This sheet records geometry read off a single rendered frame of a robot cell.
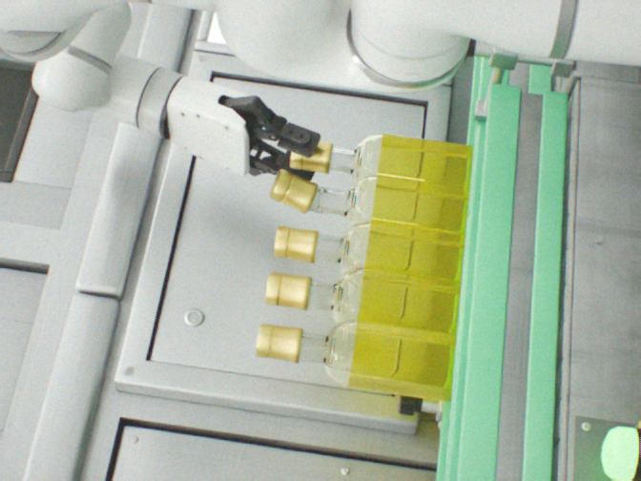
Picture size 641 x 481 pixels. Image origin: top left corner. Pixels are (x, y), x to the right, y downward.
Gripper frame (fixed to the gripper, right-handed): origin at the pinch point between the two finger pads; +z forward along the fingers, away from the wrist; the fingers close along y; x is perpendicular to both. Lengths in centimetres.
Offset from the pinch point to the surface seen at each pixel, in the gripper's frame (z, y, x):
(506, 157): 21.9, 13.9, -0.4
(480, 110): 16.9, 5.3, 10.3
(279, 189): 0.3, 2.6, -6.6
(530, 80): 20.7, 4.2, 17.3
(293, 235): 3.8, 1.9, -10.8
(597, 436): 38.0, 16.0, -25.5
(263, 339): 5.8, 1.7, -22.9
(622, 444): 39, 21, -28
